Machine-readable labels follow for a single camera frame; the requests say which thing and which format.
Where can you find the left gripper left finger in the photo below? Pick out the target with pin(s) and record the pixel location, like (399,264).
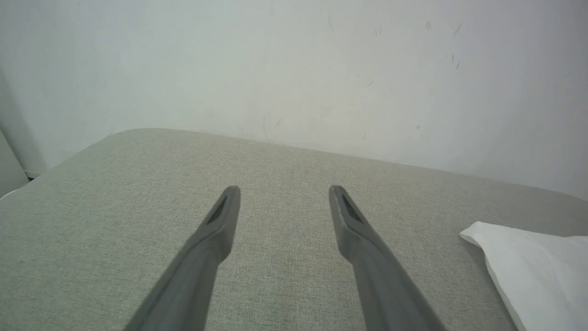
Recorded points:
(193,285)

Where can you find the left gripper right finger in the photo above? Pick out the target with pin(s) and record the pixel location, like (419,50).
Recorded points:
(381,285)

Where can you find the white long-sleeve shirt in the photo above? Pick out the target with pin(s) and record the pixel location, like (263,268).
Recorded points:
(542,276)

